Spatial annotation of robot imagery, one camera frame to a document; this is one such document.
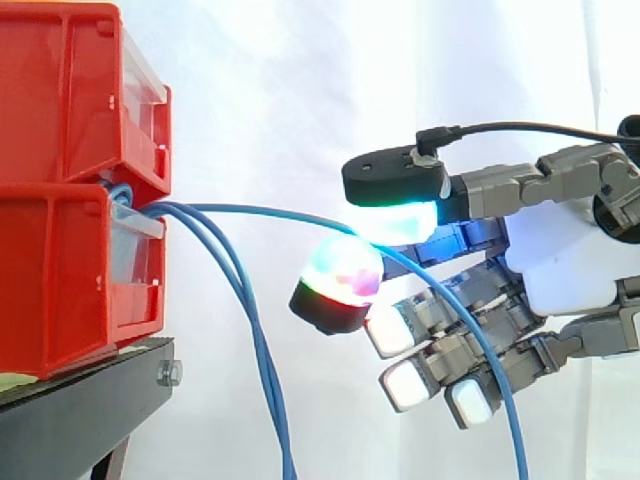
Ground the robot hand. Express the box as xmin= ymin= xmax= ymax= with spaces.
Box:
xmin=288 ymin=142 xmax=640 ymax=431

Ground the black stand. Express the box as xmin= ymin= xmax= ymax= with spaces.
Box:
xmin=0 ymin=336 xmax=184 ymax=480

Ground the red storage bin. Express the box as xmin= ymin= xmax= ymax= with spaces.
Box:
xmin=0 ymin=181 xmax=168 ymax=382
xmin=0 ymin=2 xmax=173 ymax=197

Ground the thin black cable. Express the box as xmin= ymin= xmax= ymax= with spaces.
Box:
xmin=415 ymin=121 xmax=626 ymax=152

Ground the blue cable bundle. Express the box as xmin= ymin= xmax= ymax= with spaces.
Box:
xmin=98 ymin=178 xmax=300 ymax=480

